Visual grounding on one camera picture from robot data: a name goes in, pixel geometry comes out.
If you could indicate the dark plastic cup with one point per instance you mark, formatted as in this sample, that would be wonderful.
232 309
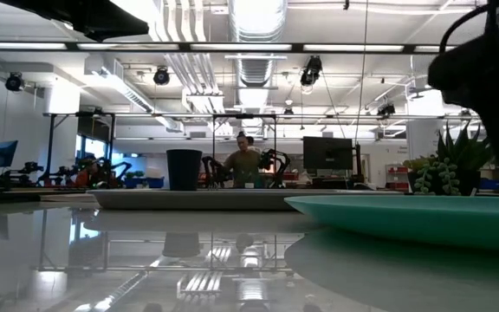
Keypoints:
184 170

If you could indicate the black background robot arm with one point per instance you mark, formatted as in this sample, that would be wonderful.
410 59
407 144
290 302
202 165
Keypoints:
211 171
277 162

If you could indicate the green plastic plate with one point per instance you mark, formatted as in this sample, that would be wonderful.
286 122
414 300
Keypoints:
414 219

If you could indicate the grey plastic tray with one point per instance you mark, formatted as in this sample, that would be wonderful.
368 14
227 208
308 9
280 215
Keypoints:
189 200

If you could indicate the small potted succulent plant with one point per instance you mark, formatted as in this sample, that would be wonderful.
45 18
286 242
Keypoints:
453 167

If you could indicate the black ceiling spotlight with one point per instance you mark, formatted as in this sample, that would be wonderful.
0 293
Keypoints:
311 71
386 109
161 76
14 82

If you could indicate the red storage shelf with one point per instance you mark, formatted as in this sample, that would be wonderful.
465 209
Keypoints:
397 175

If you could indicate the orange background robot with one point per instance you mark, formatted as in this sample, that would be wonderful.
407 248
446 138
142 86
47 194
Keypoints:
91 173

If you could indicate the blue-lit screen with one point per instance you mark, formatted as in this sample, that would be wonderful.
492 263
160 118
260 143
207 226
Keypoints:
4 154

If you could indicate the black computer monitor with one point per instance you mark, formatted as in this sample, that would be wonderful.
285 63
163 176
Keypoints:
327 153

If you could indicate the blue storage bins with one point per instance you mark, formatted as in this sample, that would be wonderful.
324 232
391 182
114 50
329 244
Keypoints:
145 182

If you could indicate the person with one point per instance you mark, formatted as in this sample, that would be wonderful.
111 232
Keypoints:
251 140
243 167

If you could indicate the black background station frame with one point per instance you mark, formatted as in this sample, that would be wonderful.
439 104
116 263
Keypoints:
274 147
112 147

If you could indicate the silver ceiling air duct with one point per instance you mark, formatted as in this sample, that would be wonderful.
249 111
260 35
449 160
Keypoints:
256 34

